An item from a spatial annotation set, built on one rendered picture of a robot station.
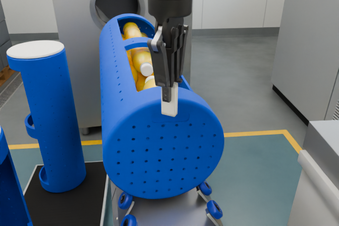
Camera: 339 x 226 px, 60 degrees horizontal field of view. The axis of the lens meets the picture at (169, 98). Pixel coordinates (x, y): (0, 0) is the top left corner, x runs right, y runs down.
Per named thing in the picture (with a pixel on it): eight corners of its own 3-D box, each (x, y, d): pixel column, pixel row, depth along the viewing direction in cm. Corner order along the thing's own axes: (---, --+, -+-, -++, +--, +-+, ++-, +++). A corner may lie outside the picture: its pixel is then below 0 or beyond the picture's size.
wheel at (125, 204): (129, 211, 70) (122, 209, 69) (121, 209, 74) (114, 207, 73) (135, 192, 72) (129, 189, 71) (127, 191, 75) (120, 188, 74)
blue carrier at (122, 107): (156, 70, 153) (160, 14, 140) (215, 195, 77) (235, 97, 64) (99, 70, 146) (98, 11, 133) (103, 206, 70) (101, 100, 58)
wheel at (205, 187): (212, 193, 73) (206, 198, 74) (214, 189, 78) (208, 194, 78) (201, 178, 74) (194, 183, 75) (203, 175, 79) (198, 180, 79)
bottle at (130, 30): (128, 19, 133) (133, 30, 117) (141, 27, 136) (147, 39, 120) (119, 32, 135) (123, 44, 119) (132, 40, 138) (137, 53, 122)
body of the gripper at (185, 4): (180, -5, 44) (179, 54, 49) (200, -12, 51) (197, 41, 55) (137, -8, 47) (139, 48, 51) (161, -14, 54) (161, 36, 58)
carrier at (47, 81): (71, 157, 213) (33, 178, 195) (49, 39, 172) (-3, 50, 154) (94, 176, 196) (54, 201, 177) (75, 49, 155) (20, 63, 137)
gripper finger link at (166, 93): (171, 76, 55) (164, 82, 53) (171, 100, 58) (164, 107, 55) (164, 75, 56) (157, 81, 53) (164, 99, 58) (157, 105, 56)
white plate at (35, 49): (48, 37, 171) (48, 39, 172) (-3, 48, 153) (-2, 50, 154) (73, 47, 155) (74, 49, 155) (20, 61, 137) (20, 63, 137)
